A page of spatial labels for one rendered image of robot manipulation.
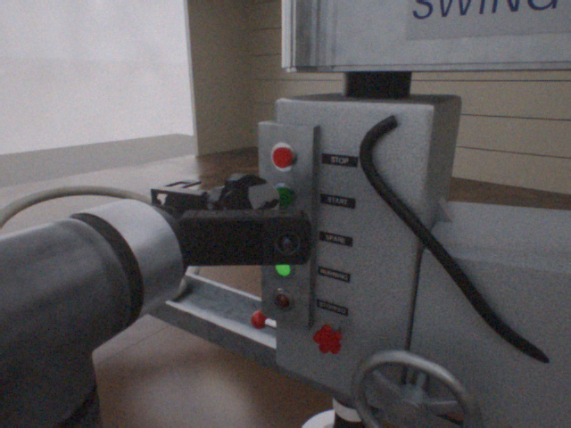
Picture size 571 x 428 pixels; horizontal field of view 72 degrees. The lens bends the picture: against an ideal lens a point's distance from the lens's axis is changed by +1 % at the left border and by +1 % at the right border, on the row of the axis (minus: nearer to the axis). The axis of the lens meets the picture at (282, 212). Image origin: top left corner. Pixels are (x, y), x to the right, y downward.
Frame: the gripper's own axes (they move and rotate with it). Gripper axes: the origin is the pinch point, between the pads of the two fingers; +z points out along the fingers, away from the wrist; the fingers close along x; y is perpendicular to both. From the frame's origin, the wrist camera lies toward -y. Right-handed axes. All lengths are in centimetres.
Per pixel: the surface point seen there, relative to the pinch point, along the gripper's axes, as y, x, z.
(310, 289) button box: -3.8, 12.7, 2.4
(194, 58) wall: 485, -86, 604
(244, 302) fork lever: 19.6, 30.7, 22.2
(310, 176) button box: -3.8, -3.0, 1.4
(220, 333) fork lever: 17.9, 31.2, 11.0
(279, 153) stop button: 0.1, -5.6, 0.7
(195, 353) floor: 112, 133, 112
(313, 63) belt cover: -3.3, -15.9, 2.9
